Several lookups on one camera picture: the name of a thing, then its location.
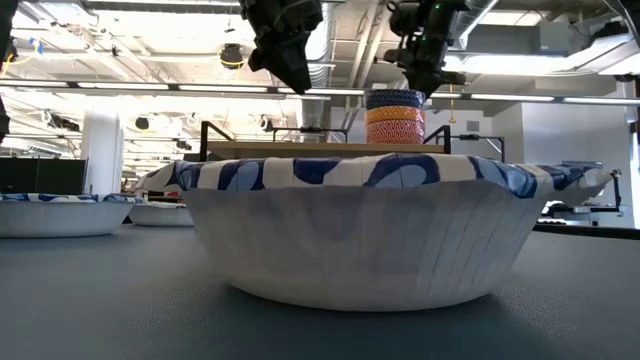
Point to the silver ribbed ventilation duct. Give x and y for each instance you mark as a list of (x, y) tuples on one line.
[(317, 115)]

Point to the yellow hanging tag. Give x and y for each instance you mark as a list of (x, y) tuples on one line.
[(452, 119)]

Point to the long ceiling light bar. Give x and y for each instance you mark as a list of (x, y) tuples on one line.
[(125, 86)]

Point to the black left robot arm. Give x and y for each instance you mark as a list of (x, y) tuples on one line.
[(4, 20)]

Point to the black partition panel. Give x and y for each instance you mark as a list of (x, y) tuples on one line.
[(42, 176)]

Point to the black metal stand frame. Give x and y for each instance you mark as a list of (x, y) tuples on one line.
[(482, 137)]

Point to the wooden shelf black metal frame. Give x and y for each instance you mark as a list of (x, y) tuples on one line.
[(310, 149)]

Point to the silver slanted ventilation duct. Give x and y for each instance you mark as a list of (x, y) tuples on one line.
[(475, 20)]

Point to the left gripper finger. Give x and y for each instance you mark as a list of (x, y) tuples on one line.
[(295, 65), (264, 59)]

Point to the large paper bowl blue rim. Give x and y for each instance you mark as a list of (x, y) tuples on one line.
[(350, 250)]

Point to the black ceiling dome device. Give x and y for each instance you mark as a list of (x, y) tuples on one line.
[(231, 56)]

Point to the computer monitor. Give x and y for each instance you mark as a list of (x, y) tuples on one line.
[(582, 164)]

